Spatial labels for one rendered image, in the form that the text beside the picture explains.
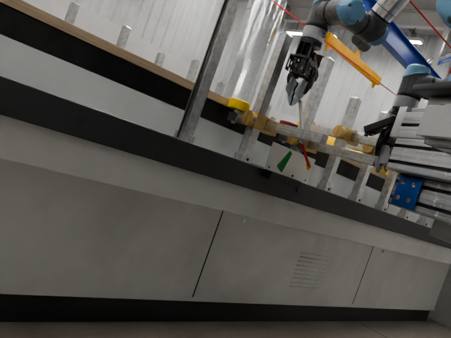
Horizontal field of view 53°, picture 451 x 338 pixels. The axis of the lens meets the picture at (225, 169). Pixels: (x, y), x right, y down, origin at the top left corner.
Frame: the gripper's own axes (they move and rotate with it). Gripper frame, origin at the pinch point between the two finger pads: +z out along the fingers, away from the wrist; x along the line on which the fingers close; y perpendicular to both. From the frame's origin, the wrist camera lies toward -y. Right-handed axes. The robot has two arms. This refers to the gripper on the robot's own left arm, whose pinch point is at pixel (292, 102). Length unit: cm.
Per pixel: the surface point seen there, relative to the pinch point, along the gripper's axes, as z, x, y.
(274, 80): -5.1, -7.7, 2.9
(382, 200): 19, 25, -90
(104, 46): 6, -44, 42
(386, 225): 30, 30, -94
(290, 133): 10.3, 4.9, 4.7
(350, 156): 10.0, 20.3, -16.3
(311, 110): -2.3, 0.2, -19.1
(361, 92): -245, -242, -1013
